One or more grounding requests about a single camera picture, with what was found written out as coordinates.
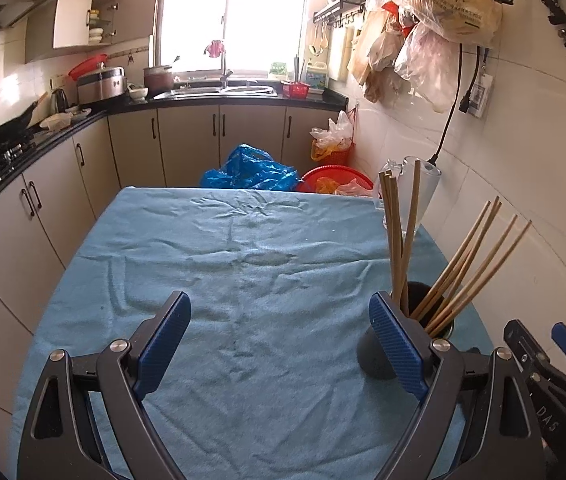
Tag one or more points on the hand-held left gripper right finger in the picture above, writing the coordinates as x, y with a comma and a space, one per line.
398, 350

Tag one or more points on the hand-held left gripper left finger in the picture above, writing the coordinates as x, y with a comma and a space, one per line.
163, 345

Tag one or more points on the dark grey utensil holder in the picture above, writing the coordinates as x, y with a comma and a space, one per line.
370, 357

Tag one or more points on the set of wooden chopsticks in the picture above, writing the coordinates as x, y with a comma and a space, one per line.
395, 240

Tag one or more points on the blue table cloth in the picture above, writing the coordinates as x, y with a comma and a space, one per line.
213, 285

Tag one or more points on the clear glass cup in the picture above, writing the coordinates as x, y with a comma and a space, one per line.
430, 190

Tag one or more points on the large red basin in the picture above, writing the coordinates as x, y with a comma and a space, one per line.
333, 172

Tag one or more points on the blue plastic bag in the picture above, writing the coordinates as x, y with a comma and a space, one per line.
248, 170

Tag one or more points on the beige base cabinets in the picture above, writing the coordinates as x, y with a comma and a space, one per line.
188, 145

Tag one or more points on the red waste bin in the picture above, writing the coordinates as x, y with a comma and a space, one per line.
335, 156

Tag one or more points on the black kitchen countertop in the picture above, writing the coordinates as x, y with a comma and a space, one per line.
123, 105

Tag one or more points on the gas stove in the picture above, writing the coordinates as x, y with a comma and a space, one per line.
3, 157

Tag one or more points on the white dish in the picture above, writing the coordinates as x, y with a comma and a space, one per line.
55, 121

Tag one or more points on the white bowl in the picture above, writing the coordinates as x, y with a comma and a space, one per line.
139, 93

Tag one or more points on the white badge card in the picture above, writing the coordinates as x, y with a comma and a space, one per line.
479, 95

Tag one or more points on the black wok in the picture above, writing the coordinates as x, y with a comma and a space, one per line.
5, 132

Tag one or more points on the steel kettle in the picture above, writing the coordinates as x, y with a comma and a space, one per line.
60, 101

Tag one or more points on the brown cooking pot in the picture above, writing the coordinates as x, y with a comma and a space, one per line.
158, 80

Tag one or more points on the steel rice cooker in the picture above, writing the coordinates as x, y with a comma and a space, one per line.
100, 85

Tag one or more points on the steel double sink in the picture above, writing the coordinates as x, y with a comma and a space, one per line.
248, 91

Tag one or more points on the red plastic basket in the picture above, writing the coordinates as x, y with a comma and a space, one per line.
295, 91

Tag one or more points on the steel faucet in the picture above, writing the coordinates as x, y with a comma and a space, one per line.
224, 72

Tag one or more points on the white detergent bottle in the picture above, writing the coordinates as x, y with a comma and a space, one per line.
318, 77

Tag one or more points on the small red basin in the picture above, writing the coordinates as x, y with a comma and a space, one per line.
83, 66

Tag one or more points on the cluster of clear plastic bags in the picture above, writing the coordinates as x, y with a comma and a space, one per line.
378, 50

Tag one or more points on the pink cloth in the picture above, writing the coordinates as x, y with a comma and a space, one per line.
214, 48

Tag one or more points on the white cutting board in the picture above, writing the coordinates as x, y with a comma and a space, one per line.
338, 55

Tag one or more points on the large printed plastic bag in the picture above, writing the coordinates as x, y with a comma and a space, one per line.
453, 5

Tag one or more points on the kitchen window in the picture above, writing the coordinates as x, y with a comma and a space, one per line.
263, 10

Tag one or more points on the beige wall cabinet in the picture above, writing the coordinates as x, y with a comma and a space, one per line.
70, 25

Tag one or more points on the black wall shelf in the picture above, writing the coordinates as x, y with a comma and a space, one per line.
333, 10

